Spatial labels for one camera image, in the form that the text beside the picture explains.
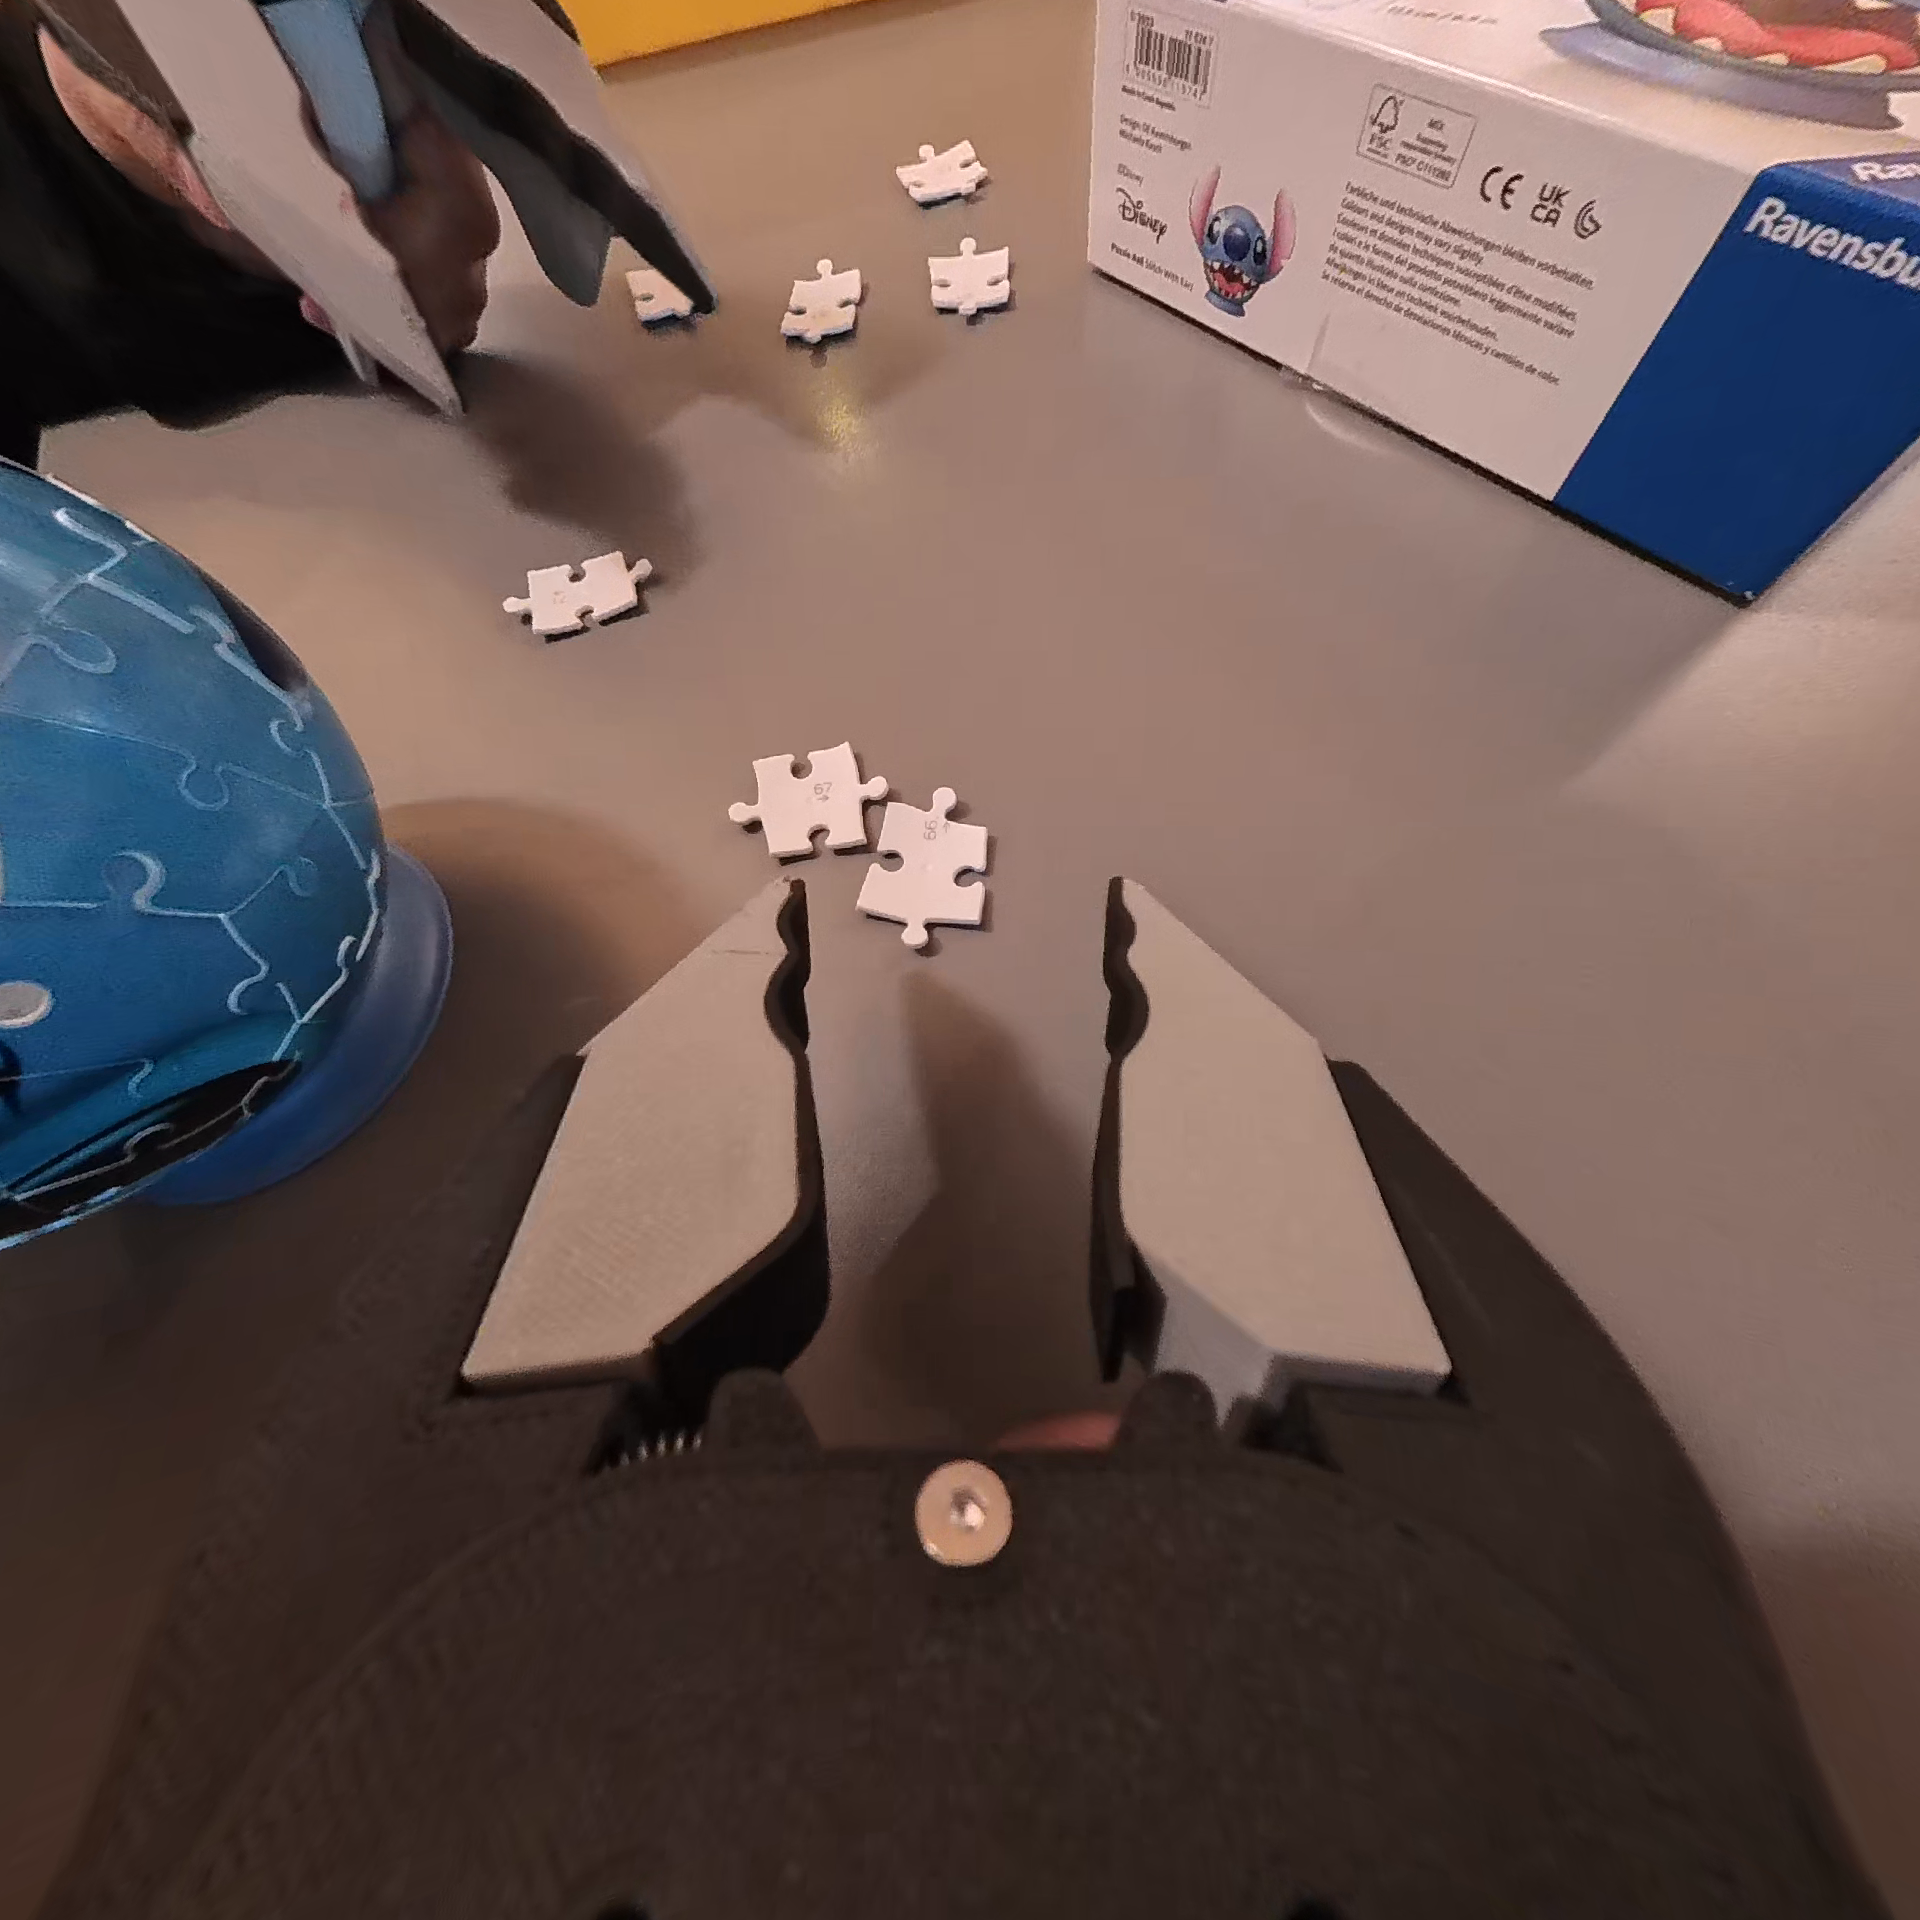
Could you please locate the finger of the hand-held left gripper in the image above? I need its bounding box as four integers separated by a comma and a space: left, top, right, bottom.
31, 0, 467, 418
398, 0, 720, 318

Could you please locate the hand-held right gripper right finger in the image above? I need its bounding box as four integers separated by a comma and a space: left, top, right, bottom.
1090, 878, 1452, 1444

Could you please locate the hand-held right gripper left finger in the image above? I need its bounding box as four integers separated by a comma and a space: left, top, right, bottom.
457, 878, 829, 1408

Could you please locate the white double puzzle piece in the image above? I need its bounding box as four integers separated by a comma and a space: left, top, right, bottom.
776, 259, 868, 346
501, 548, 658, 643

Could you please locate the person's left forearm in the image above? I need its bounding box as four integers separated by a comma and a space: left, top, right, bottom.
0, 0, 352, 460

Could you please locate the white and blue puzzle box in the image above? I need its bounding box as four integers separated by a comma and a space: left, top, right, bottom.
1089, 0, 1920, 604

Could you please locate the person's left hand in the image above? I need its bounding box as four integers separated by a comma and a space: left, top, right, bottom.
388, 103, 502, 358

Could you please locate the yellow plastic bin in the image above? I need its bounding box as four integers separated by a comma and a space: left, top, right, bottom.
578, 0, 892, 69

